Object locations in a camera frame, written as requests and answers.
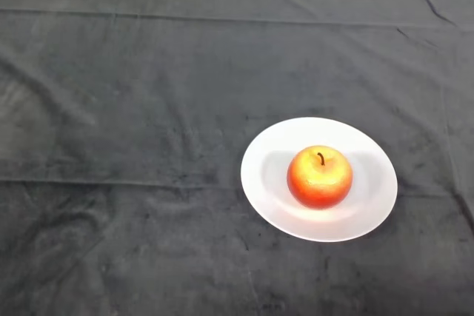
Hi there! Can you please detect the red yellow apple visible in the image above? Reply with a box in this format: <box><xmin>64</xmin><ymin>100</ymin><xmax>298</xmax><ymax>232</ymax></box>
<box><xmin>286</xmin><ymin>145</ymin><xmax>353</xmax><ymax>210</ymax></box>

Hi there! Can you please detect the white round plate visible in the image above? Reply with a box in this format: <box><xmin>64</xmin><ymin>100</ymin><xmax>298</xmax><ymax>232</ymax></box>
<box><xmin>240</xmin><ymin>116</ymin><xmax>399</xmax><ymax>243</ymax></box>

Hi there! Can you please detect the dark grey cloth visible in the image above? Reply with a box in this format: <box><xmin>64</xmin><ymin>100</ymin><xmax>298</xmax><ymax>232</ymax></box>
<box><xmin>0</xmin><ymin>0</ymin><xmax>474</xmax><ymax>316</ymax></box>

